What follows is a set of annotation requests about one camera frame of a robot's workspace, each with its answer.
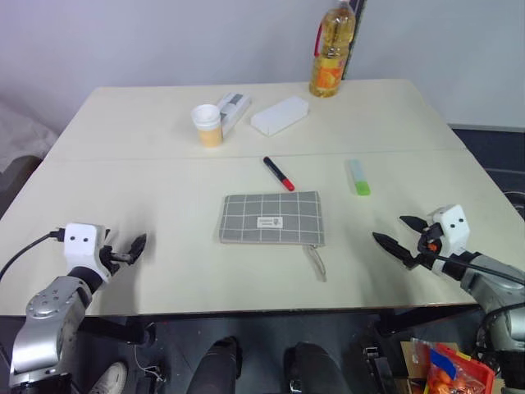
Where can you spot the yellow cooking oil bottle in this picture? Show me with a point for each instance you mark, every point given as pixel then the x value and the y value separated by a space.
pixel 330 61

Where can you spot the black rounded knee shape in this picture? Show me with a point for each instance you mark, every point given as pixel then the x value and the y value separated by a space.
pixel 313 367
pixel 215 369

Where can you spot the paper cup with white lid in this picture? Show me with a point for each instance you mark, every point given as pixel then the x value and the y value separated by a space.
pixel 209 123

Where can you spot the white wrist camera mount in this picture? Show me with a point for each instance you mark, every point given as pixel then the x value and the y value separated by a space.
pixel 80 246
pixel 453 227

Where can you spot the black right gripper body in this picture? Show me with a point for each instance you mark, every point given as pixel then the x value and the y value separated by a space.
pixel 428 242

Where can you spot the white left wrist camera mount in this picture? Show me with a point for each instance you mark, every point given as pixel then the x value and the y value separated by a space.
pixel 80 246

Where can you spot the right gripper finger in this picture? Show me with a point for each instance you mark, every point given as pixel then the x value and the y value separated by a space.
pixel 415 223
pixel 395 247

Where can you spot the green white eraser stick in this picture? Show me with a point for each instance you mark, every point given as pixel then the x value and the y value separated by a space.
pixel 357 176

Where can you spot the red plastic crate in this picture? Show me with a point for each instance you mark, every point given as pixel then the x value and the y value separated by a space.
pixel 471 369

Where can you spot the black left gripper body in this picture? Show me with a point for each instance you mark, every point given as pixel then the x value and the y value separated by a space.
pixel 110 257

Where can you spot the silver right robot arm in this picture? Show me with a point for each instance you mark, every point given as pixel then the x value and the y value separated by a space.
pixel 492 283

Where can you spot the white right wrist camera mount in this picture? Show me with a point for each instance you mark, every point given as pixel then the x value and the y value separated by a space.
pixel 453 227

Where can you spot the black vertical post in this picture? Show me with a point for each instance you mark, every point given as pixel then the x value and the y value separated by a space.
pixel 357 33

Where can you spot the black marker with red cap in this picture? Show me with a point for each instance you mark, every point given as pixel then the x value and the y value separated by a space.
pixel 277 172

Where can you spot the white and grey carton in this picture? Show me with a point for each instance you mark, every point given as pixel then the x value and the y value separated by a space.
pixel 234 107

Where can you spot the plain white box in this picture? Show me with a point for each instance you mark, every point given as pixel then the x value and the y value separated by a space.
pixel 281 115

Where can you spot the black table frame beam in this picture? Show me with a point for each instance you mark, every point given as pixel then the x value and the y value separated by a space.
pixel 426 320

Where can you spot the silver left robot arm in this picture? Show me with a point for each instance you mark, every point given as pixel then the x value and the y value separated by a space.
pixel 45 303

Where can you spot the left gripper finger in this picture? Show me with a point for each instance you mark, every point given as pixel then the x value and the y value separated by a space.
pixel 138 246
pixel 108 237

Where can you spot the grey checked pencil pouch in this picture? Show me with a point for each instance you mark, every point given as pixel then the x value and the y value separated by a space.
pixel 270 217

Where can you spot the brown cardboard box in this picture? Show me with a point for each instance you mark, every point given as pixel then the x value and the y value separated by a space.
pixel 412 359

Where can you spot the white shoe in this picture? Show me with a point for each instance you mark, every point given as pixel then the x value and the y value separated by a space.
pixel 110 377

